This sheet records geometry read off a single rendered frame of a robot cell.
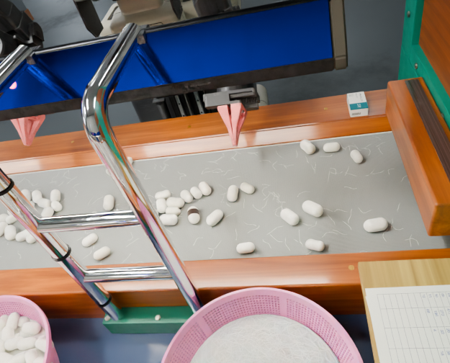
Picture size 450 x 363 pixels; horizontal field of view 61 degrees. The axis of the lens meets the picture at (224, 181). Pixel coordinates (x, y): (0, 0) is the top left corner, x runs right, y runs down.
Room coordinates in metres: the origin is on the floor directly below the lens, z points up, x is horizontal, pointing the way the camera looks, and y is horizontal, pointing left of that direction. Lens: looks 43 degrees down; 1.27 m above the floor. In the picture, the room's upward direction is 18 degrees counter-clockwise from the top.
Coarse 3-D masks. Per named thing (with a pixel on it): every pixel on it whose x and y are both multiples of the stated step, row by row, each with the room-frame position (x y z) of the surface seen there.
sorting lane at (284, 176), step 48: (288, 144) 0.62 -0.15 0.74; (384, 144) 0.53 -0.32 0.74; (48, 192) 0.72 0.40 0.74; (96, 192) 0.66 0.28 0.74; (240, 192) 0.53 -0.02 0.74; (288, 192) 0.49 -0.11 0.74; (336, 192) 0.45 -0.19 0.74; (384, 192) 0.42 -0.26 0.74; (0, 240) 0.61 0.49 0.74; (144, 240) 0.48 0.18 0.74; (192, 240) 0.45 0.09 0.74; (240, 240) 0.41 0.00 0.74; (288, 240) 0.38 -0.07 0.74; (336, 240) 0.36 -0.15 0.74; (384, 240) 0.33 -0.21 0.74; (432, 240) 0.30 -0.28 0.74
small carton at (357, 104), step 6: (348, 96) 0.66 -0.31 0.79; (354, 96) 0.65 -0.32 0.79; (360, 96) 0.65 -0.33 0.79; (348, 102) 0.64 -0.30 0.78; (354, 102) 0.63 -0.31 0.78; (360, 102) 0.63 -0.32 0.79; (366, 102) 0.62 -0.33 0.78; (348, 108) 0.64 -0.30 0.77; (354, 108) 0.61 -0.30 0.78; (360, 108) 0.61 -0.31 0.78; (366, 108) 0.60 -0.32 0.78; (354, 114) 0.61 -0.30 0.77; (360, 114) 0.61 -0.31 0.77; (366, 114) 0.60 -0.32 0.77
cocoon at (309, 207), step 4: (308, 200) 0.44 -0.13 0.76; (304, 204) 0.43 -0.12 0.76; (308, 204) 0.43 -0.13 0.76; (312, 204) 0.42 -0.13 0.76; (316, 204) 0.42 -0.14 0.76; (304, 208) 0.43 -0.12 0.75; (308, 208) 0.42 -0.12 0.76; (312, 208) 0.42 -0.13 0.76; (316, 208) 0.41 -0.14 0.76; (320, 208) 0.41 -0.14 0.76; (308, 212) 0.42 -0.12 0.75; (312, 212) 0.41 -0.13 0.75; (316, 212) 0.41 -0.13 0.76; (320, 212) 0.41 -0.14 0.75; (316, 216) 0.41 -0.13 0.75
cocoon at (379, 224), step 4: (368, 220) 0.36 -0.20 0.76; (372, 220) 0.36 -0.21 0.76; (376, 220) 0.35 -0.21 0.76; (380, 220) 0.35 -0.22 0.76; (384, 220) 0.35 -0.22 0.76; (364, 224) 0.36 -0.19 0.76; (368, 224) 0.35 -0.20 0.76; (372, 224) 0.35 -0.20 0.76; (376, 224) 0.35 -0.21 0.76; (380, 224) 0.35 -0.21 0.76; (384, 224) 0.34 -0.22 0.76; (364, 228) 0.35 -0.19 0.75; (368, 228) 0.35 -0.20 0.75; (372, 228) 0.35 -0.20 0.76; (376, 228) 0.34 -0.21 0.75; (380, 228) 0.34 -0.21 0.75; (384, 228) 0.34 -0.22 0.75
